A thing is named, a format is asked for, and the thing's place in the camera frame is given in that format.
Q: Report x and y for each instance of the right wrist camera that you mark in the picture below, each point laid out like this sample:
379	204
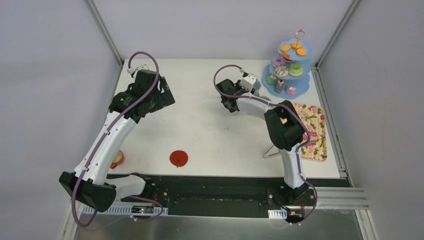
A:
248	81

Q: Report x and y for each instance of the round orange biscuit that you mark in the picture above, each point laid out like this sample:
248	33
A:
302	52
296	45

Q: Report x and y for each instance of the green teacup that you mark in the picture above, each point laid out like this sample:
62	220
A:
265	98

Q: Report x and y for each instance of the pink cupcake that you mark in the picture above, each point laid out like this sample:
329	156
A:
291	90

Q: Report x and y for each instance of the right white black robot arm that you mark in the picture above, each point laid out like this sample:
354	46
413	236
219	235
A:
285	129

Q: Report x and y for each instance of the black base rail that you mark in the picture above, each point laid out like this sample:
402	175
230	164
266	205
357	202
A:
213	196

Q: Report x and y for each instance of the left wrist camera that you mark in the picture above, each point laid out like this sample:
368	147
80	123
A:
132	69

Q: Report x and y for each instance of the orange small mug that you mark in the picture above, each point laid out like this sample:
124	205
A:
118	159

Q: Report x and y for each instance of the red apple coaster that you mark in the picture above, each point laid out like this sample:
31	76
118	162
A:
179	158

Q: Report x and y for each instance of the chocolate slice cake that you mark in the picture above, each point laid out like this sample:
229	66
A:
279	86

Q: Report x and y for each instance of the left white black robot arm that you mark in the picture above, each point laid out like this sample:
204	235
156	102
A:
88	181

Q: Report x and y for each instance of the white chocolate donut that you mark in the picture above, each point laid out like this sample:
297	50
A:
281	71

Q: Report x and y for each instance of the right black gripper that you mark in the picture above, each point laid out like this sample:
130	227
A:
239	88

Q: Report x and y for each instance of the rectangular yellow biscuit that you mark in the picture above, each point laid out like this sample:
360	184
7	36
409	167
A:
285	48

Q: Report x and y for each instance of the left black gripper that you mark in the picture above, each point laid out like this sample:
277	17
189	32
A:
166	93

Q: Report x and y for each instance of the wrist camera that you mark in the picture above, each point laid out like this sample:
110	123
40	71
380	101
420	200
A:
248	81
132	69

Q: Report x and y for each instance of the green frosted donut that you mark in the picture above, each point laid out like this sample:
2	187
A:
295	69

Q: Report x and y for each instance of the purple sprinkled donut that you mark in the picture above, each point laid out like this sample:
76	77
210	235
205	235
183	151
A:
278	61

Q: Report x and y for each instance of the light blue mug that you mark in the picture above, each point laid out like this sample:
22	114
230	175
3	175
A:
256	86

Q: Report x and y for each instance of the floral serving tray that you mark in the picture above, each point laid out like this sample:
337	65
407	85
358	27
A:
313	118

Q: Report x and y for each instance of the blue three-tier cake stand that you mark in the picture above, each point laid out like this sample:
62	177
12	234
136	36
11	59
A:
287	75

